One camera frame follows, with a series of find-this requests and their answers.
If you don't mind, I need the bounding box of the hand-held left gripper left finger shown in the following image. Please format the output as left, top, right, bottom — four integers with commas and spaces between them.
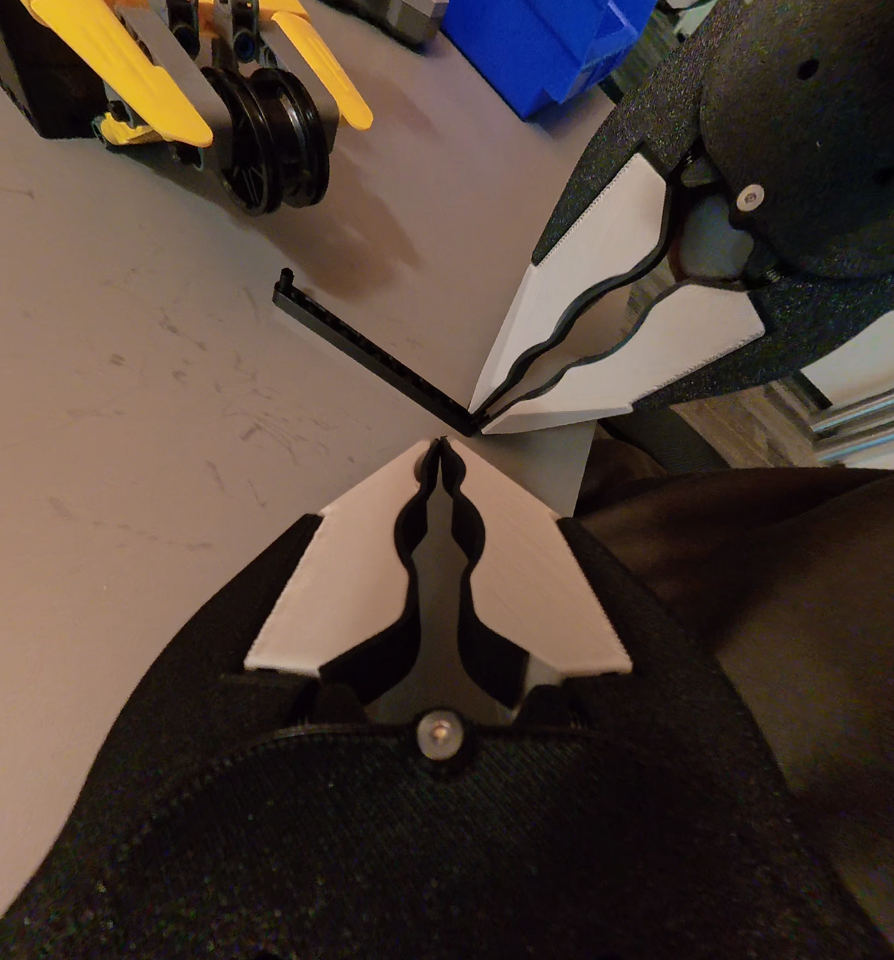
244, 437, 442, 702

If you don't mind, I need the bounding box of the yellow black toy brick vehicle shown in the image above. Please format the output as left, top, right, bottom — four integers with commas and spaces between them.
0, 0, 377, 219

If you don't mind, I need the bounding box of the person's brown clothing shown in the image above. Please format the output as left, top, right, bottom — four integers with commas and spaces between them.
574, 438, 894, 960

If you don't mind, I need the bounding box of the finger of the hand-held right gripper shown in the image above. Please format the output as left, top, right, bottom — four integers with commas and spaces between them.
483, 281, 767, 436
468, 153, 677, 420

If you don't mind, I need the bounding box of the long black holed brick beam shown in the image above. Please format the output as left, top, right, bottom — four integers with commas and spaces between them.
272, 267, 482, 438

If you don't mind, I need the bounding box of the grey mesh office chair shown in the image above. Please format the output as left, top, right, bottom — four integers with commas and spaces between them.
604, 405, 711, 475

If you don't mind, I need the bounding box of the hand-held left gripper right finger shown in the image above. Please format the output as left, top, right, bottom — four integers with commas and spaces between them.
441, 437, 633, 721

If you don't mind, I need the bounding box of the blue plastic bin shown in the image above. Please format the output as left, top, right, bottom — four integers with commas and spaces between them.
441, 0, 658, 121

